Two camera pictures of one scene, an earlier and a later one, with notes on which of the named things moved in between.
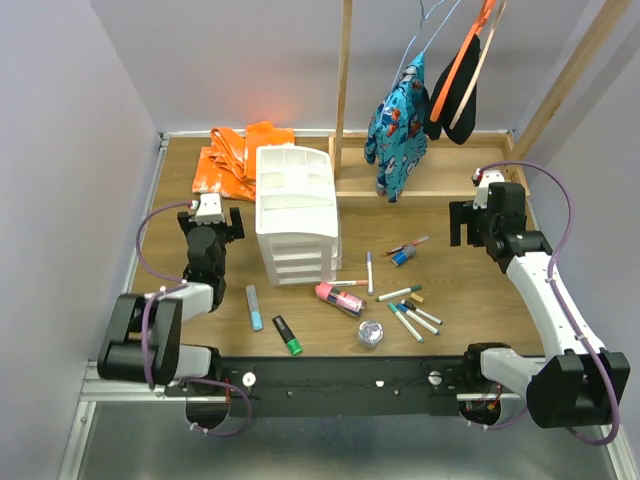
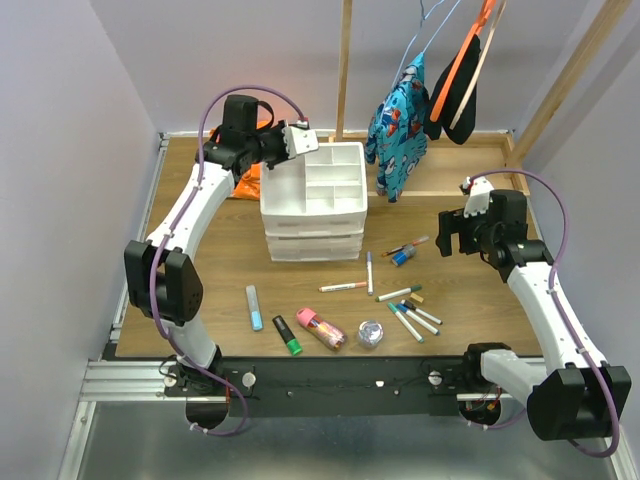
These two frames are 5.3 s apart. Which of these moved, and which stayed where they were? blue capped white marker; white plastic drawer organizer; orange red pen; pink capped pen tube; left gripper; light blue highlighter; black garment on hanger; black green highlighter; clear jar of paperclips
Moved: pink capped pen tube; left gripper; white plastic drawer organizer
Stayed: light blue highlighter; clear jar of paperclips; black garment on hanger; blue capped white marker; orange red pen; black green highlighter
